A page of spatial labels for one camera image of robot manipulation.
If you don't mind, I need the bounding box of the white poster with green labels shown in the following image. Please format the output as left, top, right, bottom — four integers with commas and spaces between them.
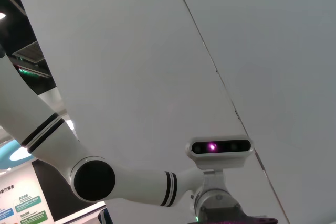
0, 179, 55, 224

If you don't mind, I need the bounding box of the round blue ceiling lamp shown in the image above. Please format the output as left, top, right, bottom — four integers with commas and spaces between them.
0, 140, 35, 170

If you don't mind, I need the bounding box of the black display panel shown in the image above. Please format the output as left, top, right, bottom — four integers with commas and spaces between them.
31, 158, 106, 222

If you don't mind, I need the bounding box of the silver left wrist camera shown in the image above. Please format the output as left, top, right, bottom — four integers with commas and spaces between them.
185, 134, 255, 170

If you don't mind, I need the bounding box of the ceiling air vent grille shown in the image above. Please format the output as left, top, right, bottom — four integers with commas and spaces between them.
12, 40, 51, 78

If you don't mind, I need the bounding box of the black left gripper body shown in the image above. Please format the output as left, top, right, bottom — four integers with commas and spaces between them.
187, 204, 279, 224

